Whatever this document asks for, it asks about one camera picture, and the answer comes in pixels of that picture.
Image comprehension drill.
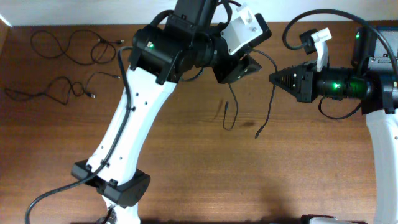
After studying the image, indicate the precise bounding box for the black thin usb cable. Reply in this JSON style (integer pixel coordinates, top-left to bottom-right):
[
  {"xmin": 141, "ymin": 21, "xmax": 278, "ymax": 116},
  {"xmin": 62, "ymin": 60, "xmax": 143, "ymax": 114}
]
[{"xmin": 29, "ymin": 29, "xmax": 125, "ymax": 66}]

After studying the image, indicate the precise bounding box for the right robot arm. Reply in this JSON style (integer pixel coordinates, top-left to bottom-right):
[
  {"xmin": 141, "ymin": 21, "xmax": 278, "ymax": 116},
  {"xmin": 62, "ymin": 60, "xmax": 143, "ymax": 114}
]
[{"xmin": 269, "ymin": 26, "xmax": 397, "ymax": 223}]

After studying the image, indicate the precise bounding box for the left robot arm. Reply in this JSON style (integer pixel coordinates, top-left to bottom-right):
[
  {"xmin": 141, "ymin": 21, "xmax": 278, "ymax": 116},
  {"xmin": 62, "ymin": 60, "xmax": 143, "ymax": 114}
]
[{"xmin": 72, "ymin": 0, "xmax": 271, "ymax": 223}]

